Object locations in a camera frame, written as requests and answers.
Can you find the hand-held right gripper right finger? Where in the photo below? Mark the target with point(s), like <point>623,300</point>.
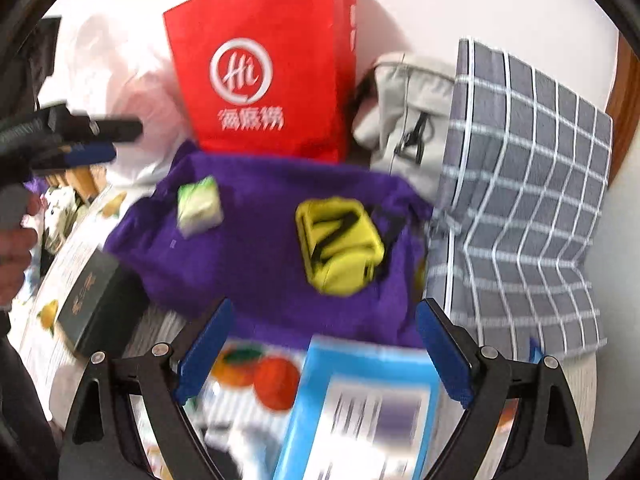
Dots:
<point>445,355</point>

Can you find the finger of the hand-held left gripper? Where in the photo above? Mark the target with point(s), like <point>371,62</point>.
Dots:
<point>90,154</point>
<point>117,130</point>

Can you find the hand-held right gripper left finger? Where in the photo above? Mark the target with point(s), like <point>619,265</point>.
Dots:
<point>205,350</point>

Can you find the yellow pouch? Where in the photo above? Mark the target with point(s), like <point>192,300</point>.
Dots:
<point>340,260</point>

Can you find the person's left hand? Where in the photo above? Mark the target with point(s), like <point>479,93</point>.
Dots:
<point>15,255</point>

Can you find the wooden bed headboard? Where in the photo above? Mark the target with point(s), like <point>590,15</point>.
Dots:
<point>82,182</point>

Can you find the white plastic bag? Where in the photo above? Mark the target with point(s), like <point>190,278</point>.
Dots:
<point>130,90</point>

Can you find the white dotted plush toy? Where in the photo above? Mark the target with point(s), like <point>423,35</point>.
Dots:
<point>60,215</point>

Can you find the purple cloth bag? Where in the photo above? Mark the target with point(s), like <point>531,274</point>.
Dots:
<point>250,260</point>

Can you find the blue cardboard box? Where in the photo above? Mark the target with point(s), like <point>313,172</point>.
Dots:
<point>360,410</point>

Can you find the fruit print tablecloth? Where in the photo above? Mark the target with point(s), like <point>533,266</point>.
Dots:
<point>65,260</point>

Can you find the white tissue packet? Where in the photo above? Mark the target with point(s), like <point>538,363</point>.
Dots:
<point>200,207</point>

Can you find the dark green box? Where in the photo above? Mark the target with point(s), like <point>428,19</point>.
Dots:
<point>100,300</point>

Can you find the red paper bag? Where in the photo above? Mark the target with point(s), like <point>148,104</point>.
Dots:
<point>260,75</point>

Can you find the grey plaid cushion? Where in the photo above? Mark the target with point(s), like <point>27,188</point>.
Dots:
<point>525,185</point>

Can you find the beige fabric bag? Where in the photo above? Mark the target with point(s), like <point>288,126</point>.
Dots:
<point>400,110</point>

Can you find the brown wooden door frame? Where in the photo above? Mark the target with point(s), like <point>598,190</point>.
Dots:
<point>625,110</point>

